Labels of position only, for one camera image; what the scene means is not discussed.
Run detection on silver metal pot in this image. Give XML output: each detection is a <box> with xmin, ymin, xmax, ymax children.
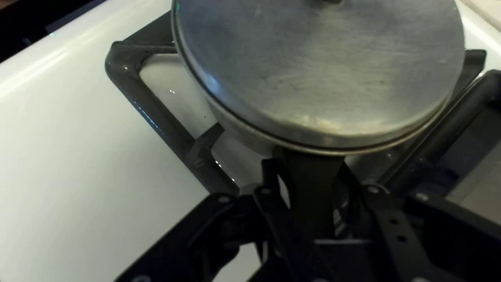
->
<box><xmin>201</xmin><ymin>88</ymin><xmax>451</xmax><ymax>158</ymax></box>

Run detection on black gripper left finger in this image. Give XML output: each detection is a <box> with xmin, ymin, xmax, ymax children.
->
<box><xmin>252</xmin><ymin>155</ymin><xmax>323</xmax><ymax>282</ymax></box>

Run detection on silver lid with black knob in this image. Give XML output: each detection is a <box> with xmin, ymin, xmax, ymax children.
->
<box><xmin>171</xmin><ymin>0</ymin><xmax>467</xmax><ymax>157</ymax></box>

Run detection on black stove grate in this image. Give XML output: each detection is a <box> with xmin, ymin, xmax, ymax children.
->
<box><xmin>104</xmin><ymin>10</ymin><xmax>490</xmax><ymax>201</ymax></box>

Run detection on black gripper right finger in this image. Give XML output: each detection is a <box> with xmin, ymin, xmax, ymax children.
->
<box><xmin>310</xmin><ymin>155</ymin><xmax>435</xmax><ymax>282</ymax></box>

